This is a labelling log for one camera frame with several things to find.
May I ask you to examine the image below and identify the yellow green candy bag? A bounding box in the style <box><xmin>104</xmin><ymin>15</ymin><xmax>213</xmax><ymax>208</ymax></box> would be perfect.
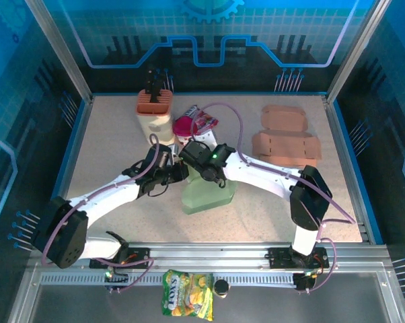
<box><xmin>161</xmin><ymin>268</ymin><xmax>215</xmax><ymax>321</ymax></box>

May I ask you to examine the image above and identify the pink snack packet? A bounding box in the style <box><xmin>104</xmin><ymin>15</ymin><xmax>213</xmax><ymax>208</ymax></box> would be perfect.
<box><xmin>182</xmin><ymin>104</ymin><xmax>219</xmax><ymax>136</ymax></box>

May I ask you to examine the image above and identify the yogurt cup with pink lid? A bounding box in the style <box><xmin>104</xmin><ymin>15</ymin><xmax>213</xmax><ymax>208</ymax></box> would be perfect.
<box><xmin>174</xmin><ymin>116</ymin><xmax>198</xmax><ymax>143</ymax></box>

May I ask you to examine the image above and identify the green paper box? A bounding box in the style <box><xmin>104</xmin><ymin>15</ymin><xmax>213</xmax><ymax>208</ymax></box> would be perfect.
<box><xmin>180</xmin><ymin>168</ymin><xmax>239</xmax><ymax>215</ymax></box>

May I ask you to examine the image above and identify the black knife handle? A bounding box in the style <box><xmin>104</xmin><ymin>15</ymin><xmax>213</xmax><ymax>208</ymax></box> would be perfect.
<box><xmin>145</xmin><ymin>65</ymin><xmax>157</xmax><ymax>87</ymax></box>
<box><xmin>149</xmin><ymin>74</ymin><xmax>165</xmax><ymax>104</ymax></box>

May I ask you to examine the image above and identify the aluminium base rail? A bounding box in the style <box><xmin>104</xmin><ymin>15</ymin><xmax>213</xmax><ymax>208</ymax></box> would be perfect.
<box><xmin>29</xmin><ymin>241</ymin><xmax>390</xmax><ymax>270</ymax></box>

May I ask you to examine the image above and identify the black round knob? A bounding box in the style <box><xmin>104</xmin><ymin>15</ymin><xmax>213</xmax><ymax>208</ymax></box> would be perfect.
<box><xmin>213</xmin><ymin>279</ymin><xmax>230</xmax><ymax>299</ymax></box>

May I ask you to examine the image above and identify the aluminium side rail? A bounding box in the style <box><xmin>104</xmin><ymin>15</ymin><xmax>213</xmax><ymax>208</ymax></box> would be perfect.
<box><xmin>49</xmin><ymin>96</ymin><xmax>95</xmax><ymax>243</ymax></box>
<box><xmin>325</xmin><ymin>96</ymin><xmax>371</xmax><ymax>243</ymax></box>

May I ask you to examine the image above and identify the electronics board with led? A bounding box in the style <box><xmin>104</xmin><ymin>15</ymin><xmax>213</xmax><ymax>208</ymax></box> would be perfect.
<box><xmin>104</xmin><ymin>267</ymin><xmax>129</xmax><ymax>293</ymax></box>
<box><xmin>293</xmin><ymin>271</ymin><xmax>320</xmax><ymax>293</ymax></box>

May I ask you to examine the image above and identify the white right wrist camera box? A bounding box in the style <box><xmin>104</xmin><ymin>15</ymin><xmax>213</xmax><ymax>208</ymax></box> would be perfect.
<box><xmin>192</xmin><ymin>129</ymin><xmax>217</xmax><ymax>146</ymax></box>

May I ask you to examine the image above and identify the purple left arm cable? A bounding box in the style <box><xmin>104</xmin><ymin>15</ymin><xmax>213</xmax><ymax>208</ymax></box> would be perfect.
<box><xmin>40</xmin><ymin>133</ymin><xmax>160</xmax><ymax>294</ymax></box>

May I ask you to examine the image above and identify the aluminium frame post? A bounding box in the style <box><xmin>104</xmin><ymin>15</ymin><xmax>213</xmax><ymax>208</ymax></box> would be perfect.
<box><xmin>24</xmin><ymin>0</ymin><xmax>94</xmax><ymax>104</ymax></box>
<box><xmin>325</xmin><ymin>0</ymin><xmax>390</xmax><ymax>104</ymax></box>

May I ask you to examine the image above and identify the slotted aluminium strip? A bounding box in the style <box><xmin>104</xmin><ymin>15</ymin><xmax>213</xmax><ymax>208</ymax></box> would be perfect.
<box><xmin>40</xmin><ymin>273</ymin><xmax>296</xmax><ymax>287</ymax></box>

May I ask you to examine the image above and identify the right electronics board with LED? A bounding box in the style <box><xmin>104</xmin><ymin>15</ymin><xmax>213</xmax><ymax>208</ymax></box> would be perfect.
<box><xmin>293</xmin><ymin>271</ymin><xmax>320</xmax><ymax>293</ymax></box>

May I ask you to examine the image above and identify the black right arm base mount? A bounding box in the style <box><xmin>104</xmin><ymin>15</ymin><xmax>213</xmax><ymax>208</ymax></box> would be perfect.
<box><xmin>267</xmin><ymin>247</ymin><xmax>330</xmax><ymax>270</ymax></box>

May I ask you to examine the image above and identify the brown paper box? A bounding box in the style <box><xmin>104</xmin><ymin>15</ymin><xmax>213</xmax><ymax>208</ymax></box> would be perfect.
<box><xmin>251</xmin><ymin>104</ymin><xmax>323</xmax><ymax>169</ymax></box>

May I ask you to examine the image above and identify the beige knife block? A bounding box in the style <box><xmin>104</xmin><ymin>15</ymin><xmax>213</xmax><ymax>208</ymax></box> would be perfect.
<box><xmin>136</xmin><ymin>89</ymin><xmax>176</xmax><ymax>146</ymax></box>

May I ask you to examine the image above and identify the left electronics board with LED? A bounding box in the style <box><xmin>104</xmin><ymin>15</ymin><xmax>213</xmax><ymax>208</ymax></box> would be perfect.
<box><xmin>104</xmin><ymin>267</ymin><xmax>129</xmax><ymax>293</ymax></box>

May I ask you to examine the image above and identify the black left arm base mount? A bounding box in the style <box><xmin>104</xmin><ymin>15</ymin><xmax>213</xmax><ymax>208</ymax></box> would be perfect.
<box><xmin>89</xmin><ymin>247</ymin><xmax>153</xmax><ymax>270</ymax></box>

